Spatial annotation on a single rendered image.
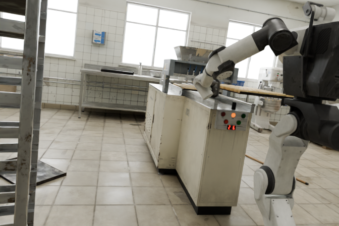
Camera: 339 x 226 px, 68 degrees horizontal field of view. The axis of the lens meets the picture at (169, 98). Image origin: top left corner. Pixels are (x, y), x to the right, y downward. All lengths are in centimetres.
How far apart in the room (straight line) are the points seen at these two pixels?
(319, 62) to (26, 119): 103
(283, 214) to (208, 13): 498
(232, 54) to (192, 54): 140
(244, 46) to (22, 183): 95
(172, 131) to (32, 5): 202
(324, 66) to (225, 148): 106
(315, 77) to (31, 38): 100
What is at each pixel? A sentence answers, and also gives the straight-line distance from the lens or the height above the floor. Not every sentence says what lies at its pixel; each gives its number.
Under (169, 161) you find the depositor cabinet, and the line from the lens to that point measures 263.
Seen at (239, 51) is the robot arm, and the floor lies 120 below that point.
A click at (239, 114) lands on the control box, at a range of 191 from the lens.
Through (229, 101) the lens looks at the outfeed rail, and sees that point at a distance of 227.
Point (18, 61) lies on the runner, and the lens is 75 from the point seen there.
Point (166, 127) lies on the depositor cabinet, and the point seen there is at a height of 51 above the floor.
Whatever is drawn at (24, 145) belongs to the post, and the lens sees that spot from 75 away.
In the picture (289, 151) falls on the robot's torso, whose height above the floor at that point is 77.
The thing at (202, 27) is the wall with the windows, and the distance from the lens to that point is 585.
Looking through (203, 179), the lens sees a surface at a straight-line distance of 200.
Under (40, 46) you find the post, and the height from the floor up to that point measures 111.
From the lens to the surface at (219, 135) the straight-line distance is 192.
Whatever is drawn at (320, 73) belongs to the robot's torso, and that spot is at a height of 114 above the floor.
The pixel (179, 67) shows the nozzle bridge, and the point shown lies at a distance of 254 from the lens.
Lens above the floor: 109
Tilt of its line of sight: 7 degrees down
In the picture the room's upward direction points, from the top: 7 degrees clockwise
